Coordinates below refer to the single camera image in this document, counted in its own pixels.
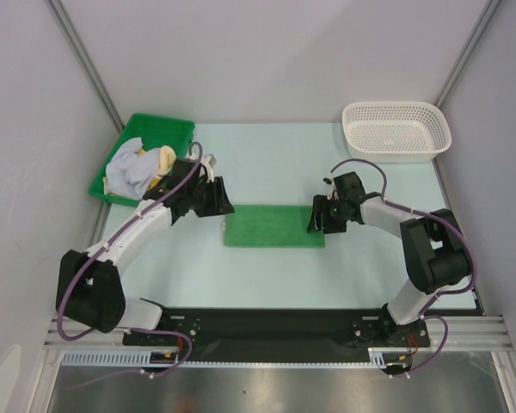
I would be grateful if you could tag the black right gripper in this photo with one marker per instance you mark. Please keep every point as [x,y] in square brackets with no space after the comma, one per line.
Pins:
[329,213]

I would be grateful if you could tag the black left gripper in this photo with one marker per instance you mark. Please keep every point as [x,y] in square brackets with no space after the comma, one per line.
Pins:
[219,204]

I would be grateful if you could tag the green towel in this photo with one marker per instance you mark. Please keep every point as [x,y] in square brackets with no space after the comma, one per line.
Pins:
[271,227]

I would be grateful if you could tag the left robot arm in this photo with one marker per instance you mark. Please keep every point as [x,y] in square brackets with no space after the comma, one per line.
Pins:
[90,291]

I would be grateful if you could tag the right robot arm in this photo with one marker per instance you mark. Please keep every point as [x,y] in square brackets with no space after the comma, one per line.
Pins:
[438,260]

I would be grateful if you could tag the yellow towel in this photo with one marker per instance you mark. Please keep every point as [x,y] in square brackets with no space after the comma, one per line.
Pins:
[167,160]

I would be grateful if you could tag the white towel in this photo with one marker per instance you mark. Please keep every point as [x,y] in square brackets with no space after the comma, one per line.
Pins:
[131,170]

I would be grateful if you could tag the green plastic bin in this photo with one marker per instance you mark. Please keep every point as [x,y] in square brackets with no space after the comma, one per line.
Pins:
[155,132]

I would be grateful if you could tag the white perforated basket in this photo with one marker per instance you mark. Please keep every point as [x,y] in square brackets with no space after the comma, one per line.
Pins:
[395,132]

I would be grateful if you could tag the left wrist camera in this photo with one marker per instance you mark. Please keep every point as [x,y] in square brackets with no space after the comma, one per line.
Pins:
[207,163]

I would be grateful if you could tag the grey cable duct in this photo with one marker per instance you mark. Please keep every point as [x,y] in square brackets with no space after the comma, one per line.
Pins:
[365,358]

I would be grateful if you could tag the aluminium frame rail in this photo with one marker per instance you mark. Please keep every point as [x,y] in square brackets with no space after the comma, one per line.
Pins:
[340,327]

